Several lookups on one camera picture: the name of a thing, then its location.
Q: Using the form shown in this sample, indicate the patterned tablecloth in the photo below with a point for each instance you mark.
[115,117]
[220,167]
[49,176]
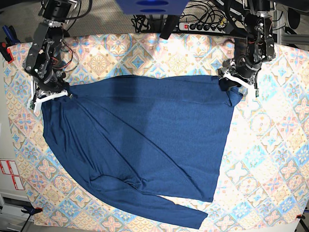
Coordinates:
[264,175]

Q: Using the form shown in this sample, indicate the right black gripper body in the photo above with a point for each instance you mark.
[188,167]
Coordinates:
[54,83]

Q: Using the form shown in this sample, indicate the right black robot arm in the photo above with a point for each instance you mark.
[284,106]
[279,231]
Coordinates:
[43,62]

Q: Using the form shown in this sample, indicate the blue long-sleeve T-shirt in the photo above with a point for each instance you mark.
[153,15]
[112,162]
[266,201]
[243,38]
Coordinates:
[135,141]

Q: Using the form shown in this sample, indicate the black orange clamp lower-right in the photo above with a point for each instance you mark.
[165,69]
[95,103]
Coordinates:
[300,217]

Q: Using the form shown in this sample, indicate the blue box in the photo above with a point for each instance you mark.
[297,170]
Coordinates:
[152,7]

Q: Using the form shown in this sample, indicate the aluminium frame profile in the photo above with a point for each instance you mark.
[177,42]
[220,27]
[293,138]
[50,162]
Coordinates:
[286,35]

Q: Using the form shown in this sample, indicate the white power strip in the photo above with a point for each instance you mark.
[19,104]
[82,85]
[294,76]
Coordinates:
[201,27]

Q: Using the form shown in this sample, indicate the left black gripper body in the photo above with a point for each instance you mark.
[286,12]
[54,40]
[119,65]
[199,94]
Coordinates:
[242,69]

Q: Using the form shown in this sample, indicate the black stand post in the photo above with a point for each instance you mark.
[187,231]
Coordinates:
[170,23]

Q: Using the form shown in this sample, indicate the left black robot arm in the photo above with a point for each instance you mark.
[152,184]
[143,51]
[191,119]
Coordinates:
[258,32]

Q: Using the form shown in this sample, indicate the blue handled clamp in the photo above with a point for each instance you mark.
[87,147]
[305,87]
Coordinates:
[11,36]

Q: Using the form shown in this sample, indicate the white red labels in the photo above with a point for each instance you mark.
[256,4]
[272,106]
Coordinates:
[9,171]

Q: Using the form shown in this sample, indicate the black round speaker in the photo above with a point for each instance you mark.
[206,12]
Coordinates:
[293,20]

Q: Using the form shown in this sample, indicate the black orange clamp lower-left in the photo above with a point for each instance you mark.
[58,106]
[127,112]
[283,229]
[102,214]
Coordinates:
[30,210]

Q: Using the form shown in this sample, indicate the black red table clamp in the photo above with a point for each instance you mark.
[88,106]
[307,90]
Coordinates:
[6,53]

